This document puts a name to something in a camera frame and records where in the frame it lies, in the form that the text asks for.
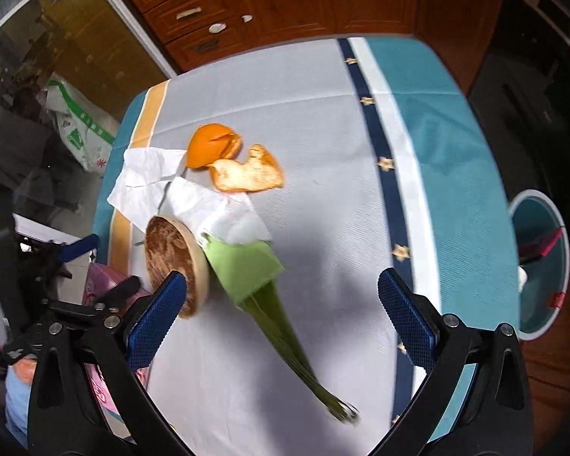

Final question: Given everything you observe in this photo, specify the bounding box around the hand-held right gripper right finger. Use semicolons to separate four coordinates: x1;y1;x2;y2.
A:
375;268;535;456

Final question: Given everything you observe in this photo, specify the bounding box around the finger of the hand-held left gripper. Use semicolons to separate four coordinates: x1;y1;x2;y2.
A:
76;275;142;317
21;234;100;290

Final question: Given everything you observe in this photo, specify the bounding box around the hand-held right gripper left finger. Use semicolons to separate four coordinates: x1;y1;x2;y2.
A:
26;271;188;456

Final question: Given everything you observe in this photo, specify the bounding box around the brown round wooden bowl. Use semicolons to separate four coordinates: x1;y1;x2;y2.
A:
144;215;211;320

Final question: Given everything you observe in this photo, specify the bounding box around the teal round trash bin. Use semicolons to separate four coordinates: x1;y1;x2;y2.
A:
507;189;570;342

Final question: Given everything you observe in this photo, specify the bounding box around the orange peel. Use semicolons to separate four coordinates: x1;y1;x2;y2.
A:
209;144;285;193
186;123;244;170

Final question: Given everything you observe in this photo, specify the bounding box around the person's left forearm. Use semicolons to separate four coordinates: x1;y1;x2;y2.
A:
4;368;34;450

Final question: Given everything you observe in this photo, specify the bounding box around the person's left hand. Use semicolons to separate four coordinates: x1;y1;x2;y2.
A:
19;356;39;383

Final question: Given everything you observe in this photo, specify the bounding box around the white green plastic bag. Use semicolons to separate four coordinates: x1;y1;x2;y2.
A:
45;78;117;174

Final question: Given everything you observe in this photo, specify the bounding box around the teal grey striped tablecloth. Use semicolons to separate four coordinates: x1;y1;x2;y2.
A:
92;35;523;456

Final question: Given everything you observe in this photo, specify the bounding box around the glass sliding door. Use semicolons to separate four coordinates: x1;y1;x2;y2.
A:
0;0;176;229

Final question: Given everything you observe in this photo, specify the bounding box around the built-in black oven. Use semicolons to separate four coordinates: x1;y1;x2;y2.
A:
465;0;570;248

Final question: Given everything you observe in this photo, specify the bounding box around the wooden cabinet with drawers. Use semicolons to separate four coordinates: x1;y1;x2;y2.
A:
119;0;509;96

